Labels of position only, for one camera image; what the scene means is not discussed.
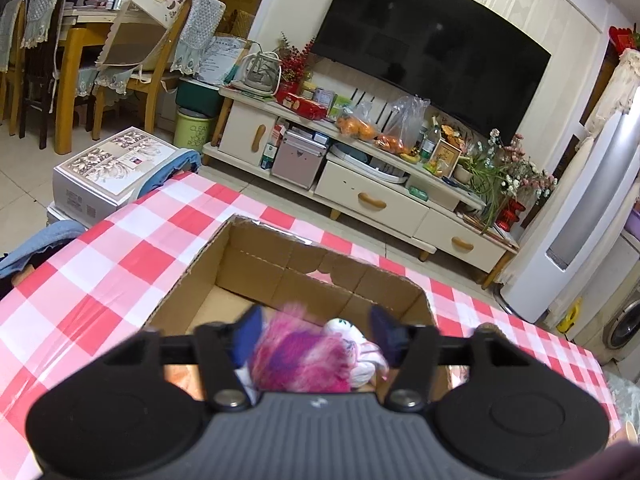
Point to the wooden dining table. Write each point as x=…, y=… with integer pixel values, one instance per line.
x=75, y=60

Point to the silver washing machine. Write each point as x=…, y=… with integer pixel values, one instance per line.
x=625, y=330

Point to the bananas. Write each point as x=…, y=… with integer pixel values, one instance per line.
x=410, y=156

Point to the red checked tablecloth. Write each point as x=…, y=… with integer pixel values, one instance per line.
x=100, y=280

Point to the white tower air conditioner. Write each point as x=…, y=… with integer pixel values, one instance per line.
x=575, y=220

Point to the spider plant in white pot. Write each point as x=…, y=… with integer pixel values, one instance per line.
x=480, y=180

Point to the wooden chair with lace cover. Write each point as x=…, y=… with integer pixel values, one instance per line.
x=45, y=15
x=200, y=35
x=11, y=30

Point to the silver metal case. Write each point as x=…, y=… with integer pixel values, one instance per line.
x=300, y=160

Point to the cream scalloped cloth cover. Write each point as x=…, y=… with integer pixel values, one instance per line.
x=150, y=10

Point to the tall clear bag of oranges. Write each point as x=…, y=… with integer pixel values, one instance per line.
x=402, y=125

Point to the cardboard box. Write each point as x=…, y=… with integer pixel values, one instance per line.
x=280, y=265

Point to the yellow detergent bottle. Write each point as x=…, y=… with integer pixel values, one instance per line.
x=570, y=317

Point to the pink plush toy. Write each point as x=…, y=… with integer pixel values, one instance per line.
x=300, y=360

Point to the purple plastic basin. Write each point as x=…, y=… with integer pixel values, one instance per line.
x=634, y=222

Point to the green waste bin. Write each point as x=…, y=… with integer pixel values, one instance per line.
x=195, y=127

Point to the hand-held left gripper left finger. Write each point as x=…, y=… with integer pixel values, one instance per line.
x=248, y=332

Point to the red berry branches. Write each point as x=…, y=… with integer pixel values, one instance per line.
x=295, y=60

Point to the black curved television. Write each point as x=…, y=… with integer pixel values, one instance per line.
x=435, y=40

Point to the blue denim cloth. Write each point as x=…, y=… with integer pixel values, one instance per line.
x=35, y=245
x=172, y=165

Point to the red vase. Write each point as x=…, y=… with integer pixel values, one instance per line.
x=510, y=215

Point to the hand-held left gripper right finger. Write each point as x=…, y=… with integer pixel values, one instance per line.
x=385, y=332

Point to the white floral printed box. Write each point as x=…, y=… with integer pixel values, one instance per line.
x=115, y=165

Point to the wooden photo frame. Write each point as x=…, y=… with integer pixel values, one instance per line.
x=445, y=157

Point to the small bag of oranges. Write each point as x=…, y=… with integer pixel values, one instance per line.
x=356, y=125

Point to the cream television cabinet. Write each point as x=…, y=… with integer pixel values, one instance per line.
x=370, y=200

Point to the white fluffy plush toy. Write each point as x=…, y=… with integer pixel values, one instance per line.
x=360, y=350

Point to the dried flower bouquet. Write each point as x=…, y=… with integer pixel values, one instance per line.
x=525, y=170

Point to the glass kettle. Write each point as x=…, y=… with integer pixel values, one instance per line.
x=260, y=72

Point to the red gift box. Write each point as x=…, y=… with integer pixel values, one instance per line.
x=305, y=105

